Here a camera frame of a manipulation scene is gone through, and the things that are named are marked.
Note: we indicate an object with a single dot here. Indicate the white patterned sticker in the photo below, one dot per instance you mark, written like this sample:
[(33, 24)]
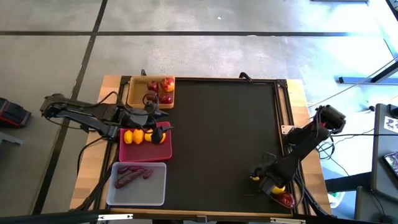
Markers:
[(391, 123)]

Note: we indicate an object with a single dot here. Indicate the black smartphone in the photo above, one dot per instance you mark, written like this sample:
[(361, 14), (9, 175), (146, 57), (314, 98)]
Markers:
[(392, 163)]

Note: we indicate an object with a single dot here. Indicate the blue floor bar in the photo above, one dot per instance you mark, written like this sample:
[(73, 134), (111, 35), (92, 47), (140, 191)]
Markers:
[(367, 80)]

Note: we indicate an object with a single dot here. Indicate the green and white bag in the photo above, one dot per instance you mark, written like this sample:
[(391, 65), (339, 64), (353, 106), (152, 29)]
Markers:
[(336, 199)]

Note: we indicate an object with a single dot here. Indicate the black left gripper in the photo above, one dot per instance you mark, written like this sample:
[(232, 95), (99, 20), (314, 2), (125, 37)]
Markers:
[(136, 116)]

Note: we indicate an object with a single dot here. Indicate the pink plastic basket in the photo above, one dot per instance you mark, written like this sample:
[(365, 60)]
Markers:
[(146, 152)]

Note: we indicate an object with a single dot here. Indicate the black table clamp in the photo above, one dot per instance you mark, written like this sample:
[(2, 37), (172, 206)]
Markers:
[(142, 72), (245, 76)]

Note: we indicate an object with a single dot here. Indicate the black crossbar with white labels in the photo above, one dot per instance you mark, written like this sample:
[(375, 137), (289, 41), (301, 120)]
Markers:
[(46, 217)]

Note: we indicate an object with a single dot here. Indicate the black table mat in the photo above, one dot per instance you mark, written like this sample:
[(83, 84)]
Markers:
[(217, 140)]

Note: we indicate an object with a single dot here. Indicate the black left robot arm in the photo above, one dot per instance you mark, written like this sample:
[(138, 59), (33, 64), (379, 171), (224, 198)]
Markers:
[(77, 113)]

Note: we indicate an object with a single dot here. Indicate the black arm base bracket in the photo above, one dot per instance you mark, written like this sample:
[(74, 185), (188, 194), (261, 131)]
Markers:
[(87, 128)]

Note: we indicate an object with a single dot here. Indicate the dark grey cabinet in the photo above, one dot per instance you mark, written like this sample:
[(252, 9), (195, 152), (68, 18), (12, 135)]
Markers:
[(385, 140)]

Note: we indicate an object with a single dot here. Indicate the large purple sweet potato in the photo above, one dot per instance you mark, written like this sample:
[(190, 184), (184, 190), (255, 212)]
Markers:
[(128, 179)]

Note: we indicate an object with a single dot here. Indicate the black slanted pole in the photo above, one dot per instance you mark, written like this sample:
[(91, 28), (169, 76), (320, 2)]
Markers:
[(385, 73)]

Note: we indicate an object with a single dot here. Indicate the red and black case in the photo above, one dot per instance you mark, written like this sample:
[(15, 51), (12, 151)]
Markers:
[(14, 113)]

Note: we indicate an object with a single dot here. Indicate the red and yellow apple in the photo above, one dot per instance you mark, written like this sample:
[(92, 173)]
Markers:
[(167, 84)]

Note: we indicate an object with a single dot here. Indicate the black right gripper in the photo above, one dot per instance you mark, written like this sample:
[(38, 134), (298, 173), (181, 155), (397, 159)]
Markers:
[(267, 179)]

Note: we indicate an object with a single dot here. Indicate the pale grey plastic basket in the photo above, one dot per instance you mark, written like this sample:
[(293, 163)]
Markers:
[(140, 194)]

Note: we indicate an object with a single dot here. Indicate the grey metal bracket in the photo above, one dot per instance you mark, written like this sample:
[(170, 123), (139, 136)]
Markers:
[(9, 138)]

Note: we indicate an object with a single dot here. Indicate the white mounting plate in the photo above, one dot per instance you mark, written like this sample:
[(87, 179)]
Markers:
[(287, 129)]

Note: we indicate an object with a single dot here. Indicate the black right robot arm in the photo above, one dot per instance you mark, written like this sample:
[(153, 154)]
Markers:
[(304, 146)]

